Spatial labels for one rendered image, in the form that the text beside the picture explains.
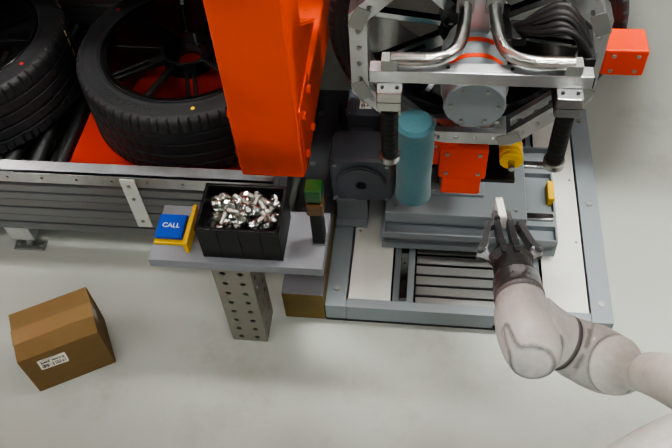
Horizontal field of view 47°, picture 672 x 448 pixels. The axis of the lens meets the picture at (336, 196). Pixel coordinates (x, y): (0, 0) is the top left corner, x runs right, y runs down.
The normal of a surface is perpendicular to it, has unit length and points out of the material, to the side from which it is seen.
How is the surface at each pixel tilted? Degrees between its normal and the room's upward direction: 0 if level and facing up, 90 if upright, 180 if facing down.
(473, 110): 90
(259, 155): 90
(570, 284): 0
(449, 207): 0
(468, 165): 90
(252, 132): 90
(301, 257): 0
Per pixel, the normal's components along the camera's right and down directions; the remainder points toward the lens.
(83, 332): -0.06, -0.62
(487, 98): -0.11, 0.78
